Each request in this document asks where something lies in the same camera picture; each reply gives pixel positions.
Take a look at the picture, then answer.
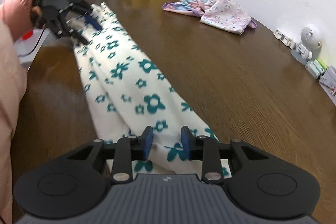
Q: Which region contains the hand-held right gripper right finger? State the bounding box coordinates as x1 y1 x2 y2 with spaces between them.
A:
181 126 271 185

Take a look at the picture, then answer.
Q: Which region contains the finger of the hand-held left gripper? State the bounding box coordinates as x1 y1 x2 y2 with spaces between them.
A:
56 13 90 45
69 0 103 31

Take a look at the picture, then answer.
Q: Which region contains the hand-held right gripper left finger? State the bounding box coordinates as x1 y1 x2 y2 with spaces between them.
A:
66 126 154 185

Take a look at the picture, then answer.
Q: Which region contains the cream green-flowered garment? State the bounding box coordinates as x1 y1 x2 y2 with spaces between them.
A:
67 2 231 178

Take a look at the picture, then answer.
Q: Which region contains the pink floral garment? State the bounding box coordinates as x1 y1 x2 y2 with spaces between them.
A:
200 0 258 35

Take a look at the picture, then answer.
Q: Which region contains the person's left forearm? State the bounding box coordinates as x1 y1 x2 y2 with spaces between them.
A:
0 1 30 224

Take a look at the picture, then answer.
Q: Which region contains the person's left hand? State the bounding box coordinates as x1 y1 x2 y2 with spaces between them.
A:
9 0 42 41

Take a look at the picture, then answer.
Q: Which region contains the green white small box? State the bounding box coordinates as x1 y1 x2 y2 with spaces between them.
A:
315 58 328 71
306 61 322 79

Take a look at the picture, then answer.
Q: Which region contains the grey printed tin box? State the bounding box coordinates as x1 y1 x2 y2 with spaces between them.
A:
319 65 336 106

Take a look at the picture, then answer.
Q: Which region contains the white astronaut speaker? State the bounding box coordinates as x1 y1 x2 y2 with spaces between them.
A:
290 25 323 65

